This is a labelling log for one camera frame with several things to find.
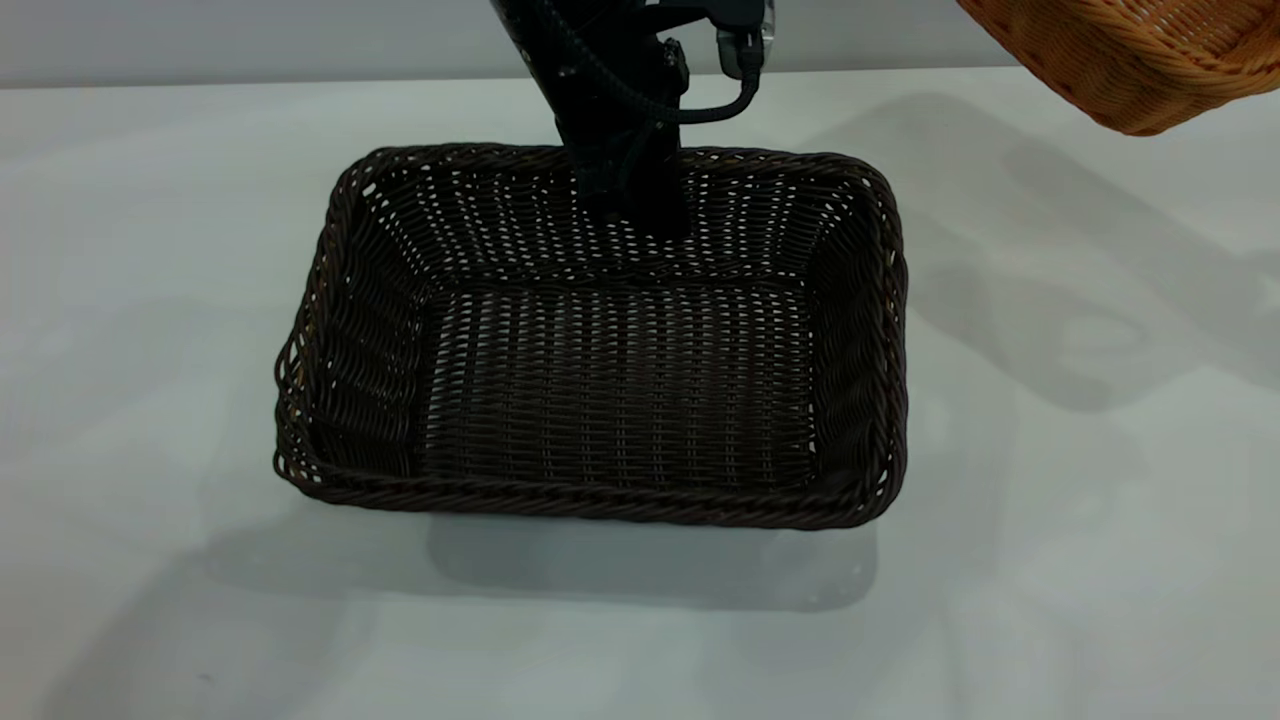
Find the black camera cable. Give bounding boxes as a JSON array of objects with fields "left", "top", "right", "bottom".
[{"left": 660, "top": 30, "right": 766, "bottom": 126}]

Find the black wicker basket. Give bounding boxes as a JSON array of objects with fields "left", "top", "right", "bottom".
[{"left": 272, "top": 142, "right": 910, "bottom": 530}]

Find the orange wicker basket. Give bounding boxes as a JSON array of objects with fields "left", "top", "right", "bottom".
[{"left": 955, "top": 0, "right": 1280, "bottom": 137}]

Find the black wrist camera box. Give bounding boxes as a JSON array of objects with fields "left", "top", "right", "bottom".
[{"left": 655, "top": 0, "right": 777, "bottom": 46}]

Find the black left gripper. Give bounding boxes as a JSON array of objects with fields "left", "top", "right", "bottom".
[{"left": 489, "top": 0, "right": 701, "bottom": 241}]

